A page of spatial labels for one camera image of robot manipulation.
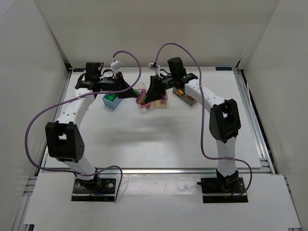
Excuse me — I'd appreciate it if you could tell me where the small green lego brick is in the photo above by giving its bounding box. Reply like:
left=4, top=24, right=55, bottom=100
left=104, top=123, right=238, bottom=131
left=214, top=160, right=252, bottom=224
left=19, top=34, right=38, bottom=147
left=107, top=94, right=116, bottom=102

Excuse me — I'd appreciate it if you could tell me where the blue plastic container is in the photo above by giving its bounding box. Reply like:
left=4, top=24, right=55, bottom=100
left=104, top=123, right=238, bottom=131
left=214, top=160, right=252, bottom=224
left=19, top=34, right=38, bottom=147
left=102, top=94, right=122, bottom=110

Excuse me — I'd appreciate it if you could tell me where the smoky grey container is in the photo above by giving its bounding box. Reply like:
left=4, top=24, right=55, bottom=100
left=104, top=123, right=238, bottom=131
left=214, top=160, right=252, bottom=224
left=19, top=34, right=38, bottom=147
left=172, top=87, right=197, bottom=107

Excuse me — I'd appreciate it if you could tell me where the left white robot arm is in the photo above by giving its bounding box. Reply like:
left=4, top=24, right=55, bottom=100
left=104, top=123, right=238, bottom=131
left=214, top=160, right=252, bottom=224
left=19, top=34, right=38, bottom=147
left=45, top=60, right=138, bottom=191

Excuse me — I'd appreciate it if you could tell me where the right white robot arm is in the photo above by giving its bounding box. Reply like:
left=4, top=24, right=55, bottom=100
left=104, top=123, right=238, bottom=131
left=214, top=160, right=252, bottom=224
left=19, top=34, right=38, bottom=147
left=142, top=57, right=241, bottom=187

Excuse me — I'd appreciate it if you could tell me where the clear plastic container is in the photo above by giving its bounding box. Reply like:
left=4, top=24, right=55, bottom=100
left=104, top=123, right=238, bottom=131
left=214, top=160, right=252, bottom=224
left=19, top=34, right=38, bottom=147
left=136, top=82, right=152, bottom=112

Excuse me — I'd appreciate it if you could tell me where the orange transparent container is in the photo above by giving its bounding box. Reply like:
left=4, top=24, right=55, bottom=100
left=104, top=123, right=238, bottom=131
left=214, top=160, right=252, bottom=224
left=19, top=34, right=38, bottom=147
left=154, top=92, right=168, bottom=109

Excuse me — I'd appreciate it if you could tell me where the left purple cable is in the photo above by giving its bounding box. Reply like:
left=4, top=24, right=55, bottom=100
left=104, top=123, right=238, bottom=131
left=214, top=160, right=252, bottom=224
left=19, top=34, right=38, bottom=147
left=25, top=50, right=141, bottom=202

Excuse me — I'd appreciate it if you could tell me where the purple cable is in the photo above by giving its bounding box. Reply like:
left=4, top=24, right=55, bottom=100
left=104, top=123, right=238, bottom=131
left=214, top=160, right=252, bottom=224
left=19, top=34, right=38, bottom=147
left=155, top=43, right=253, bottom=198
left=25, top=50, right=141, bottom=202

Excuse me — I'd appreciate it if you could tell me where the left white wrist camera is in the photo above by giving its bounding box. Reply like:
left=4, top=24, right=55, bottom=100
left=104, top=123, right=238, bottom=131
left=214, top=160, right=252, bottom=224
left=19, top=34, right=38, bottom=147
left=111, top=59, right=123, bottom=72

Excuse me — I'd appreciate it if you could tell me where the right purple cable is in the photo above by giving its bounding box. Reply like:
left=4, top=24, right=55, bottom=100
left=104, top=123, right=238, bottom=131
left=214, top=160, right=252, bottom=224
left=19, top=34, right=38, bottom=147
left=155, top=43, right=253, bottom=198

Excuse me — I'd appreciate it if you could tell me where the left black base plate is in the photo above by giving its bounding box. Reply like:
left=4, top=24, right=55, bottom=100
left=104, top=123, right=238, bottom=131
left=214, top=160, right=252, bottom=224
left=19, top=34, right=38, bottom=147
left=71, top=176, right=116, bottom=202

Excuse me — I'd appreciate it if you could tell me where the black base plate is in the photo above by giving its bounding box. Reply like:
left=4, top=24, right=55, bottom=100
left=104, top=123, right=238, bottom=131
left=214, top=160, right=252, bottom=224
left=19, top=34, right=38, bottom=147
left=197, top=177, right=248, bottom=204
left=71, top=176, right=116, bottom=202

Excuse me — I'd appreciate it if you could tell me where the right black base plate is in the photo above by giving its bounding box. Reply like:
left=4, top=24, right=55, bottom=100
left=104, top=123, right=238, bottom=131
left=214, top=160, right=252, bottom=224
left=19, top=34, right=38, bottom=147
left=197, top=177, right=248, bottom=204

